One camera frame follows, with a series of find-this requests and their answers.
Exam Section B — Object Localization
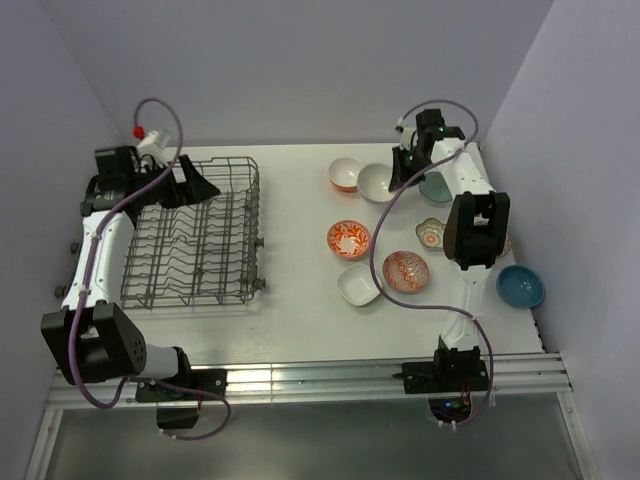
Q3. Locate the small flower shaped dish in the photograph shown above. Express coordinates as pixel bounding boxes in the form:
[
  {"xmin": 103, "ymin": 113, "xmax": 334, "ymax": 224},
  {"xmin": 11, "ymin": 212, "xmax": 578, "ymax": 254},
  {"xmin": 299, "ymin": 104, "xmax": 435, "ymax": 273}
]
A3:
[{"xmin": 415, "ymin": 218, "xmax": 445, "ymax": 250}]

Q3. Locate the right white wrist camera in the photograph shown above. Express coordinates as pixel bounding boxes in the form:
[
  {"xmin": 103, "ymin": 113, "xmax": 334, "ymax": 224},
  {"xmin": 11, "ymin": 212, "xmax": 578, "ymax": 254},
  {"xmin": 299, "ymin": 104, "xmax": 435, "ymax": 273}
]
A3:
[{"xmin": 396, "ymin": 116, "xmax": 417, "ymax": 151}]

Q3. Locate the aluminium mounting rail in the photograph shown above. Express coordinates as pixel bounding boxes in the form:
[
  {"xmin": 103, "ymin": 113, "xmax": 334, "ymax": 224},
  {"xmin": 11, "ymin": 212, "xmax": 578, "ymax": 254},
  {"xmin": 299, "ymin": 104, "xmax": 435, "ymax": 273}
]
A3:
[{"xmin": 44, "ymin": 352, "xmax": 574, "ymax": 411}]

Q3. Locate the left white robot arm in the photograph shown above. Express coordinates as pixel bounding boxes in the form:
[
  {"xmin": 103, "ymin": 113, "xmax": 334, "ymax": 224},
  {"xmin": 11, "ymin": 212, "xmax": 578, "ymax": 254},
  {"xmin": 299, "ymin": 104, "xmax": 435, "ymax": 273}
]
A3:
[{"xmin": 41, "ymin": 146, "xmax": 220, "ymax": 408}]

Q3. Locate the white bowl orange outside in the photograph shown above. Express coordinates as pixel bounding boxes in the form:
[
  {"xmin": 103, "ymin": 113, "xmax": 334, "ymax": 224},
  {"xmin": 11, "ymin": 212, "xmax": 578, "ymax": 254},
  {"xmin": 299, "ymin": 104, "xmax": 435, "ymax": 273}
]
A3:
[{"xmin": 328, "ymin": 157, "xmax": 364, "ymax": 193}]

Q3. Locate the white square bowl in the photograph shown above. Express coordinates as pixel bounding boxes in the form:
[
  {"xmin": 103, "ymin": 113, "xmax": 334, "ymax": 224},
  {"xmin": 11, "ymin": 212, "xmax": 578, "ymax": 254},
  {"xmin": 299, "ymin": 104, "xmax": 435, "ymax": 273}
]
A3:
[{"xmin": 336, "ymin": 263, "xmax": 380, "ymax": 307}]

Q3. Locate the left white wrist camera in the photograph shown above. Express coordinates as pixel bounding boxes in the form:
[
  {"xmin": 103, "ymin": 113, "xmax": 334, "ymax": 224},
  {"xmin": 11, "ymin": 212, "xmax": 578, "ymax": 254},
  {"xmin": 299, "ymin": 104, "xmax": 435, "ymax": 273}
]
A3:
[{"xmin": 136, "ymin": 129, "xmax": 171, "ymax": 165}]

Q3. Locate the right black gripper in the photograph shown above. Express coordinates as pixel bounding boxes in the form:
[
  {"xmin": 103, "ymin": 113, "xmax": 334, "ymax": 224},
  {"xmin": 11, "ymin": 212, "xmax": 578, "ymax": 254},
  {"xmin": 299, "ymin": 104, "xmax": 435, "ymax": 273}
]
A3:
[{"xmin": 390, "ymin": 144, "xmax": 434, "ymax": 192}]

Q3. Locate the pale teal bowl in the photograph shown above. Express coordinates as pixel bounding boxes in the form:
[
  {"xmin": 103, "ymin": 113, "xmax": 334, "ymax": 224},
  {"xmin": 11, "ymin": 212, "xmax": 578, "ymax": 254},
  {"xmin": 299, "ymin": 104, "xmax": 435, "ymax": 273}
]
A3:
[{"xmin": 419, "ymin": 172, "xmax": 452, "ymax": 204}]

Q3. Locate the purple cable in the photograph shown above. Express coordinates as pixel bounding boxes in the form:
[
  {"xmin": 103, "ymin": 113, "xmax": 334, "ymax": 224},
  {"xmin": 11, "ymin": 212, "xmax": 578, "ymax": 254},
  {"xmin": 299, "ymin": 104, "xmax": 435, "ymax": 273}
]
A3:
[
  {"xmin": 367, "ymin": 99, "xmax": 496, "ymax": 430},
  {"xmin": 67, "ymin": 97, "xmax": 232, "ymax": 441}
]

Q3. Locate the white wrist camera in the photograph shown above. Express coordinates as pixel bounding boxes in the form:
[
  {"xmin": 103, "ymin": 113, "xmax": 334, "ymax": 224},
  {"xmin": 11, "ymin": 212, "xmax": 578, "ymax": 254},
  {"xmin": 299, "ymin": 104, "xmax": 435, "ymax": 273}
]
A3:
[
  {"xmin": 396, "ymin": 116, "xmax": 417, "ymax": 151},
  {"xmin": 136, "ymin": 129, "xmax": 171, "ymax": 165}
]

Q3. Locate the blue glazed bowl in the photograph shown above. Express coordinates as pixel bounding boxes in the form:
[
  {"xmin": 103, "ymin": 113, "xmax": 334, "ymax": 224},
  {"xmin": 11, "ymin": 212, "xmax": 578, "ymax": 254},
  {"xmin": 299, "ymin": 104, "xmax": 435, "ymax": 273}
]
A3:
[{"xmin": 496, "ymin": 265, "xmax": 545, "ymax": 309}]

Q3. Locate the brown geometric pattern bowl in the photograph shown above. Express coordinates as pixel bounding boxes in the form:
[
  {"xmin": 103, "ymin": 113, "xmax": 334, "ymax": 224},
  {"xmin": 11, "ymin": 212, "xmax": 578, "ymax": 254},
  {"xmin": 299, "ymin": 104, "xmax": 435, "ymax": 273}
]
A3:
[{"xmin": 498, "ymin": 233, "xmax": 512, "ymax": 258}]

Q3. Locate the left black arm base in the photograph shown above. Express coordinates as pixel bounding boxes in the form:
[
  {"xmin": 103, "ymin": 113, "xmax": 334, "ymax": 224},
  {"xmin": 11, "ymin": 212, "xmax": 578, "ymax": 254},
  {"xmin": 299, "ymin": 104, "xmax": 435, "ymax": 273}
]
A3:
[{"xmin": 134, "ymin": 368, "xmax": 232, "ymax": 436}]

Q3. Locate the grey wire dish rack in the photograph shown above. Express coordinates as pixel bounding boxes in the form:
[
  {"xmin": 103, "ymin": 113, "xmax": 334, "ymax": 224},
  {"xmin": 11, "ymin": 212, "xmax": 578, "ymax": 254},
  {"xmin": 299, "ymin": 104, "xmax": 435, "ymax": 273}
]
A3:
[{"xmin": 121, "ymin": 156, "xmax": 266, "ymax": 310}]

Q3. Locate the plain white round bowl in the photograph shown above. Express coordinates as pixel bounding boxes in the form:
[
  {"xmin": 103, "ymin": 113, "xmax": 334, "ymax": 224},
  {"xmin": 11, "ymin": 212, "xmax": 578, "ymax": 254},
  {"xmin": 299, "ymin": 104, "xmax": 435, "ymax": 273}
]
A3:
[{"xmin": 356, "ymin": 163, "xmax": 394, "ymax": 203}]

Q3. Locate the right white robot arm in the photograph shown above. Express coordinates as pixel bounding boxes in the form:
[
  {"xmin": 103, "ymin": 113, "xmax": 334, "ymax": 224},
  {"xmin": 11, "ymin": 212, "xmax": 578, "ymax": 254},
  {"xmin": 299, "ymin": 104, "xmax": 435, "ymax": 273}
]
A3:
[{"xmin": 388, "ymin": 103, "xmax": 510, "ymax": 351}]

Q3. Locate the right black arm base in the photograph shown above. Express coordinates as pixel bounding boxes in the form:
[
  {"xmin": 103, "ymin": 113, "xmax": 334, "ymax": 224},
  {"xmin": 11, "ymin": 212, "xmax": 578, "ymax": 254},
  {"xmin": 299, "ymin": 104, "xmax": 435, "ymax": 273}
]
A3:
[{"xmin": 392, "ymin": 347, "xmax": 490, "ymax": 394}]

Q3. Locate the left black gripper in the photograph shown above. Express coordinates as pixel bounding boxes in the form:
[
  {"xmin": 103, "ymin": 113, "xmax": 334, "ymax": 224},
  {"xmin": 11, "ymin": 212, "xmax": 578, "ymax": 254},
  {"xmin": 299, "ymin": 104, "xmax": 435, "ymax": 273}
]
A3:
[{"xmin": 128, "ymin": 154, "xmax": 219, "ymax": 210}]

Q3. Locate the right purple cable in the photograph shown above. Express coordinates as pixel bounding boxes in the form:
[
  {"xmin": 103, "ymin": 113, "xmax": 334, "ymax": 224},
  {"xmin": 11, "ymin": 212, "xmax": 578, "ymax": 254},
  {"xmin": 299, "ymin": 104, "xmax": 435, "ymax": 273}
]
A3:
[{"xmin": 367, "ymin": 99, "xmax": 496, "ymax": 430}]

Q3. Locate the orange floral pattern bowl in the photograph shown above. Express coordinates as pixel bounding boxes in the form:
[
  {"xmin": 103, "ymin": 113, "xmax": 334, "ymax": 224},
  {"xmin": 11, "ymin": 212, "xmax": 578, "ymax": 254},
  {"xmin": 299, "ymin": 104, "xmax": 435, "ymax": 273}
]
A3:
[{"xmin": 326, "ymin": 220, "xmax": 371, "ymax": 260}]

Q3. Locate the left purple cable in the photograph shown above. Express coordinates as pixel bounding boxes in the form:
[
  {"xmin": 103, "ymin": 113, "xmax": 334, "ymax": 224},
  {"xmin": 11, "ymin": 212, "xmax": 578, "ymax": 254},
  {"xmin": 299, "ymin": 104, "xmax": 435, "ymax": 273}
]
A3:
[{"xmin": 67, "ymin": 97, "xmax": 232, "ymax": 441}]

